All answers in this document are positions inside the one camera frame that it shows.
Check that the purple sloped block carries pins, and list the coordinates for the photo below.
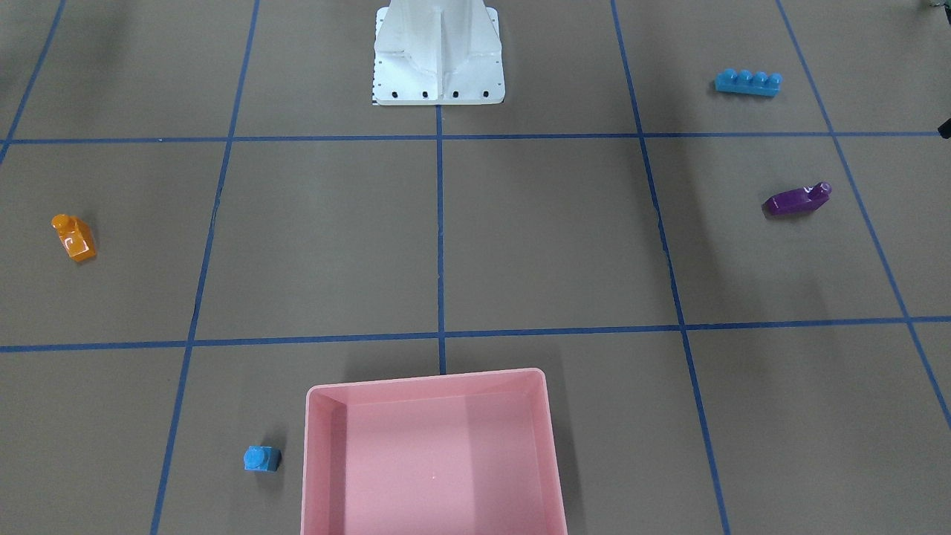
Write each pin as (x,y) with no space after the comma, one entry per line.
(798,201)

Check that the orange sloped block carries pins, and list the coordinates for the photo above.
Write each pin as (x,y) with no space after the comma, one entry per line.
(75,236)

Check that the pink plastic box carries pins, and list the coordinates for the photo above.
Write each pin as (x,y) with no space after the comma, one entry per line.
(470,453)

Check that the small blue block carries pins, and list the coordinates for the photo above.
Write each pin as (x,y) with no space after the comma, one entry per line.
(262,459)

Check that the long blue four-stud block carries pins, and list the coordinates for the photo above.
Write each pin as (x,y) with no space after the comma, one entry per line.
(746,82)

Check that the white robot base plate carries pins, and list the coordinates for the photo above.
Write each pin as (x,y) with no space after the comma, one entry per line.
(437,53)

